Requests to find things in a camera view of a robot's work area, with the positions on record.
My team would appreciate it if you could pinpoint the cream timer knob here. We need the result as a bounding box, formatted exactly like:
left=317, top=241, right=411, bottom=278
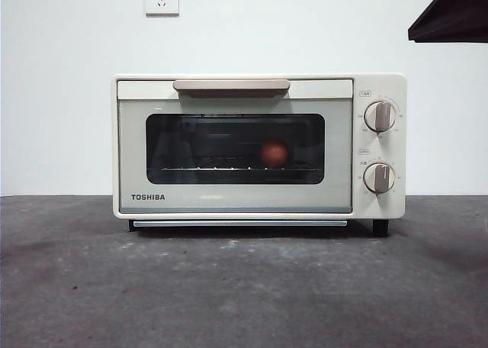
left=362, top=162, right=396, bottom=194

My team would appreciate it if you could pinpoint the silver oven crumb tray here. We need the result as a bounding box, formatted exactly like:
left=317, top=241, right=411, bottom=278
left=132, top=219, right=348, bottom=228

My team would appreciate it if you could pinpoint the metal wire oven rack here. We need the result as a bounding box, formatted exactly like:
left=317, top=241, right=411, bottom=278
left=159, top=166, right=318, bottom=172

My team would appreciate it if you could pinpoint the cream temperature knob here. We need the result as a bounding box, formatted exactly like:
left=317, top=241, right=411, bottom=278
left=363, top=100, right=397, bottom=133

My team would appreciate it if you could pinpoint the cream Toshiba toaster oven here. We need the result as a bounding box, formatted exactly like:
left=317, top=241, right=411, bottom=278
left=111, top=72, right=408, bottom=237

